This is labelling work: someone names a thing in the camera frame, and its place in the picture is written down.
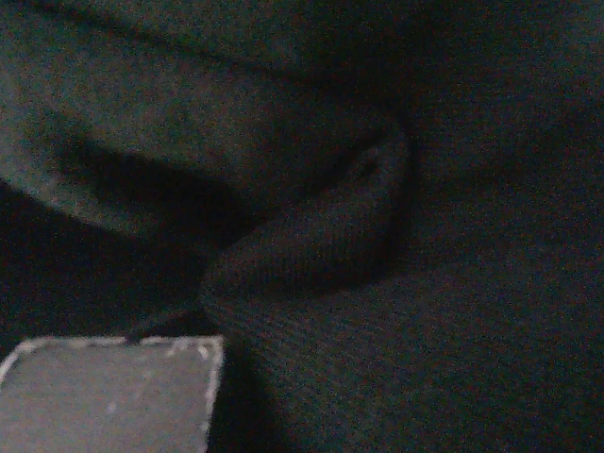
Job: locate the black cloth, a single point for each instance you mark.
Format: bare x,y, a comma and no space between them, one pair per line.
390,212

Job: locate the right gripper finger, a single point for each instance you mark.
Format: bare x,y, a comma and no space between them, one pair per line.
105,394

